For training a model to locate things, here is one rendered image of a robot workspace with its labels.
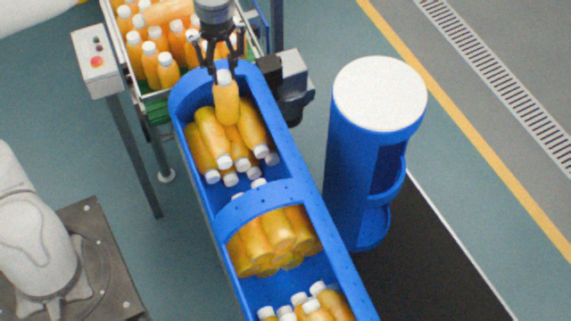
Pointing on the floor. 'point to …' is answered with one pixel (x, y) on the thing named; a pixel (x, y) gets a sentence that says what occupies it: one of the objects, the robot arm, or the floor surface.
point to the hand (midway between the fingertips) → (222, 69)
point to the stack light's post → (277, 25)
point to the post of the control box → (134, 152)
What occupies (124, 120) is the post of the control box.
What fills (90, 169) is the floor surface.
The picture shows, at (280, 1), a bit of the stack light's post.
